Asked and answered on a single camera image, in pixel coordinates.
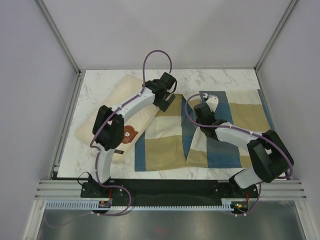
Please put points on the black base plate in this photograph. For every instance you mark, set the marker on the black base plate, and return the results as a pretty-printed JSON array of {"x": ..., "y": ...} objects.
[{"x": 168, "y": 192}]

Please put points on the cream bear print pillow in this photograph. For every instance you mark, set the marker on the cream bear print pillow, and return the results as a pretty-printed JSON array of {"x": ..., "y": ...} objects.
[{"x": 132, "y": 129}]

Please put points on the blue beige checked pillowcase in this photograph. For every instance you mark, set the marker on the blue beige checked pillowcase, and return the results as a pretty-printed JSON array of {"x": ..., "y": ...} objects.
[{"x": 172, "y": 141}]

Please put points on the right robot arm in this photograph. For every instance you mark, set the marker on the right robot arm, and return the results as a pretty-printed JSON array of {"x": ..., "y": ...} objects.
[{"x": 268, "y": 154}]

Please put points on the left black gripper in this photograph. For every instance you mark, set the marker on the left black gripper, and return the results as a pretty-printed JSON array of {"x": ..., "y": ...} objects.
[{"x": 163, "y": 105}]

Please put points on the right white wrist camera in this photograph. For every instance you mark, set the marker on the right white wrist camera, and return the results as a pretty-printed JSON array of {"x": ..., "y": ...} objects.
[{"x": 212, "y": 101}]

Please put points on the white slotted cable duct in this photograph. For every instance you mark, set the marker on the white slotted cable duct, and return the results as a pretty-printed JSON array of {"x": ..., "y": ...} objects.
[{"x": 99, "y": 205}]

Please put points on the aluminium frame post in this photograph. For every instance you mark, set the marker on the aluminium frame post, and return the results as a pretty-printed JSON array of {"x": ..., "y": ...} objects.
[
  {"x": 57, "y": 34},
  {"x": 276, "y": 33}
]

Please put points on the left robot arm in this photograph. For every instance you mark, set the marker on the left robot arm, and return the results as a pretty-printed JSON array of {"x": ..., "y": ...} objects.
[{"x": 109, "y": 126}]

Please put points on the left aluminium frame post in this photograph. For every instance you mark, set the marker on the left aluminium frame post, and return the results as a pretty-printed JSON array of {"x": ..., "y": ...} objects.
[{"x": 57, "y": 34}]

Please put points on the right aluminium frame post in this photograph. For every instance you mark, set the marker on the right aluminium frame post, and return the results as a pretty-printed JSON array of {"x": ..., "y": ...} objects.
[{"x": 276, "y": 33}]

